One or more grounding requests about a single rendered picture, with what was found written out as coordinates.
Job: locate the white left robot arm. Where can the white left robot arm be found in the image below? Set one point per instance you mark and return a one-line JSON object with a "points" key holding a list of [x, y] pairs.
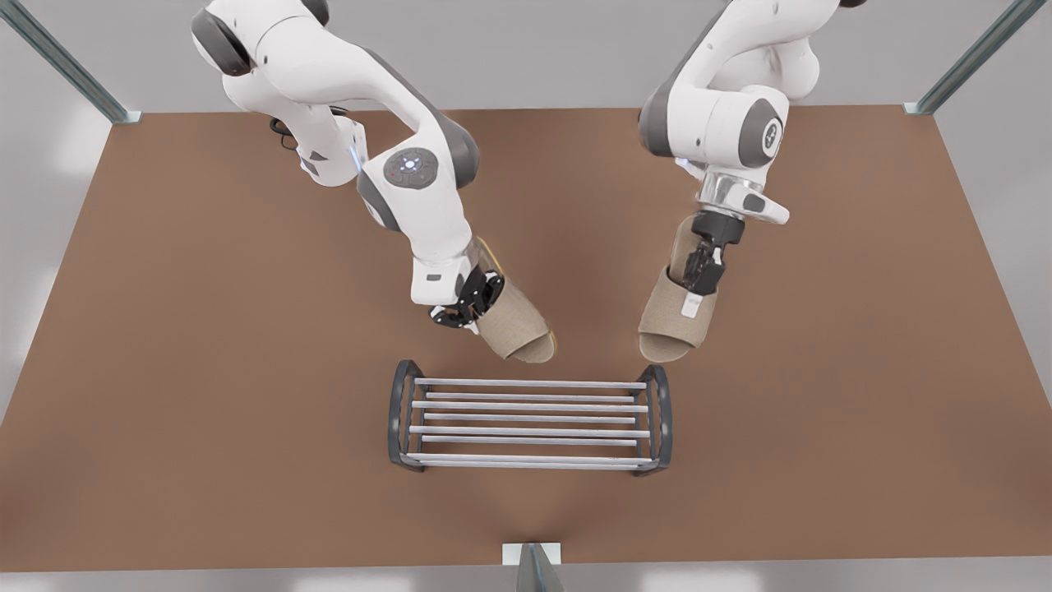
{"points": [[723, 99]]}

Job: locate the beige slipper with yellow sole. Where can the beige slipper with yellow sole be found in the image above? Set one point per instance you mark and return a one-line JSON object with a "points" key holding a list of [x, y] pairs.
{"points": [[514, 325]]}

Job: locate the grey metal shoe rack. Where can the grey metal shoe rack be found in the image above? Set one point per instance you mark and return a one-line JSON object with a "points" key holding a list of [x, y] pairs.
{"points": [[530, 419]]}

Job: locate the beige slipper with white label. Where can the beige slipper with white label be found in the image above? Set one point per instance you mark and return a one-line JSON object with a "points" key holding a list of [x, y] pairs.
{"points": [[670, 316]]}

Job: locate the silver frame post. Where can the silver frame post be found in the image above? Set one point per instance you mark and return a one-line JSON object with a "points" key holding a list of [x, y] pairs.
{"points": [[66, 62], [534, 567], [970, 57]]}

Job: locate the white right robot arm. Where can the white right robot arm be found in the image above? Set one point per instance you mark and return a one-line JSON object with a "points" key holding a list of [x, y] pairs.
{"points": [[329, 74]]}

